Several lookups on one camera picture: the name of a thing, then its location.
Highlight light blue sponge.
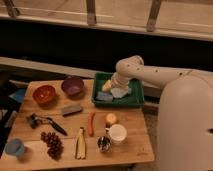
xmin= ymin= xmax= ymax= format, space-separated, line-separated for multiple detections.
xmin=96 ymin=92 xmax=113 ymax=102

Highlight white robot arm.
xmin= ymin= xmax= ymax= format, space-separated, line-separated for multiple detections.
xmin=112 ymin=55 xmax=213 ymax=171

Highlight purple bowl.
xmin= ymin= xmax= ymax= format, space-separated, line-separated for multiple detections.
xmin=61 ymin=76 xmax=84 ymax=96

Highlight red bowl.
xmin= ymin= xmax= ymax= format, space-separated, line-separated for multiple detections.
xmin=33 ymin=85 xmax=56 ymax=105

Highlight white crumpled cloth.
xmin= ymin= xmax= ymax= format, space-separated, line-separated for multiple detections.
xmin=110 ymin=87 xmax=132 ymax=98

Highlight green plastic tray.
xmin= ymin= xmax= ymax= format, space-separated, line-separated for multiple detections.
xmin=91 ymin=72 xmax=144 ymax=108

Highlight small yellow orange fruit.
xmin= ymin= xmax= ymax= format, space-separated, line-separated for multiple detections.
xmin=105 ymin=113 xmax=118 ymax=125

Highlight orange carrot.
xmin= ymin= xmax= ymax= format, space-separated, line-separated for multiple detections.
xmin=88 ymin=113 xmax=95 ymax=136

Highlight grey rectangular block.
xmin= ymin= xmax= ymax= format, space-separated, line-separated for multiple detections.
xmin=61 ymin=105 xmax=83 ymax=117

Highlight white mug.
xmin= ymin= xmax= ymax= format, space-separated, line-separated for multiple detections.
xmin=106 ymin=124 xmax=127 ymax=144

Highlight small metal cup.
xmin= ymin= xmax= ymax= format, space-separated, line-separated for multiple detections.
xmin=97 ymin=136 xmax=111 ymax=153

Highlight bunch of dark grapes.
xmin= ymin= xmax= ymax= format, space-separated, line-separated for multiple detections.
xmin=41 ymin=132 xmax=63 ymax=160

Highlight blue cloth at left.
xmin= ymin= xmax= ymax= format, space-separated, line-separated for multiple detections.
xmin=11 ymin=88 xmax=26 ymax=103

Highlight blue plastic cup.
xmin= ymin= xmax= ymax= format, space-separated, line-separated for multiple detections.
xmin=5 ymin=138 xmax=25 ymax=157

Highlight black handled peeler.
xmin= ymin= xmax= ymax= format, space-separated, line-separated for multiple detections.
xmin=26 ymin=114 xmax=67 ymax=136

